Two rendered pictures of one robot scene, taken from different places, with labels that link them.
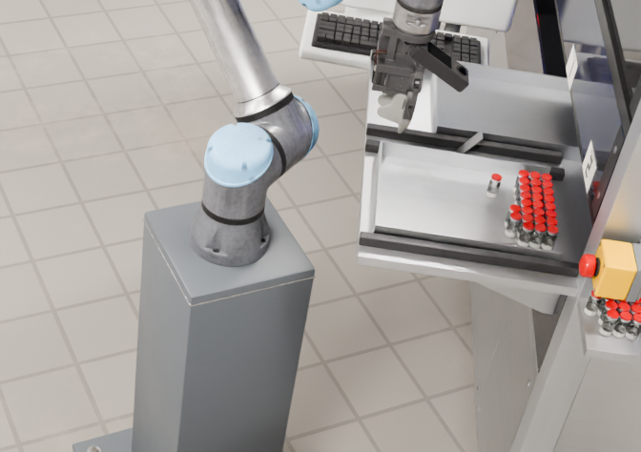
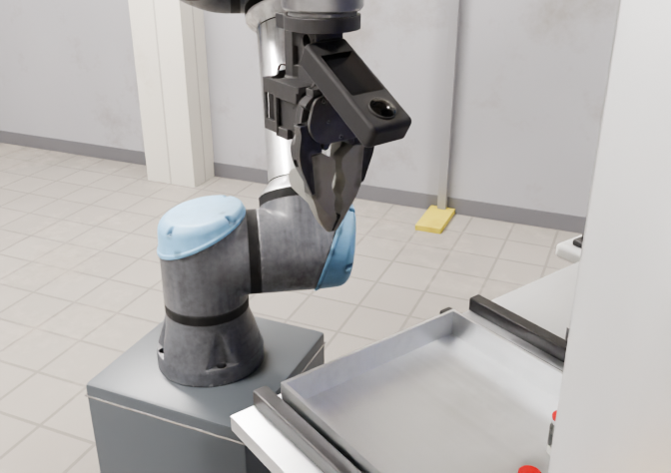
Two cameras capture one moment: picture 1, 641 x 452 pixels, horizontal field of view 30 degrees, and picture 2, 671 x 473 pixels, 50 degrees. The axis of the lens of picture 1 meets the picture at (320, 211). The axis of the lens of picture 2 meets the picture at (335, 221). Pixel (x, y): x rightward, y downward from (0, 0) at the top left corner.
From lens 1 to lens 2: 174 cm
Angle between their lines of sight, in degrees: 49
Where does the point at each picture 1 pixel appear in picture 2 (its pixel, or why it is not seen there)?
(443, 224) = (409, 446)
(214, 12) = (264, 64)
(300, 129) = (309, 234)
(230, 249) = (167, 352)
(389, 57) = (288, 72)
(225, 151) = (175, 212)
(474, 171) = not seen: hidden behind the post
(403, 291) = not seen: outside the picture
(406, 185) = (434, 377)
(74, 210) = not seen: hidden behind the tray
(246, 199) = (177, 284)
